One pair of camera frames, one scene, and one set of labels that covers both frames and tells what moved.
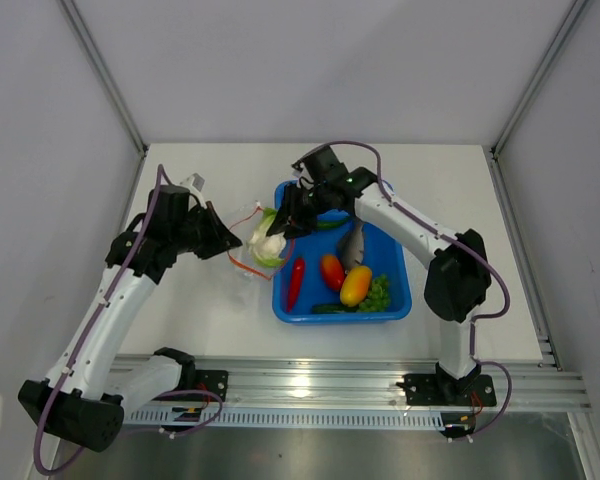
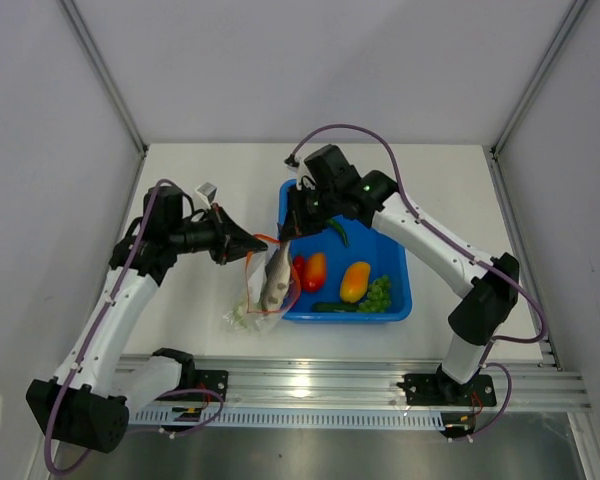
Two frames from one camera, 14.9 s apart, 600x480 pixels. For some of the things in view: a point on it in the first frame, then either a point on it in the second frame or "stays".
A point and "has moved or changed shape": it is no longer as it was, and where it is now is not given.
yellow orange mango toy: [356, 286] stays
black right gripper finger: [302, 220] stays
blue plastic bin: [344, 273] stays
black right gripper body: [315, 197] stays
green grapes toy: [378, 297] stays
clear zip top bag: [251, 247] has moved or changed shape
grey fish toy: [352, 246] → [278, 278]
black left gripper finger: [216, 238] → [237, 240]
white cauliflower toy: [267, 250] → [237, 316]
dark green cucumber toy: [329, 308] stays
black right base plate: [453, 385] stays
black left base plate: [215, 381] stays
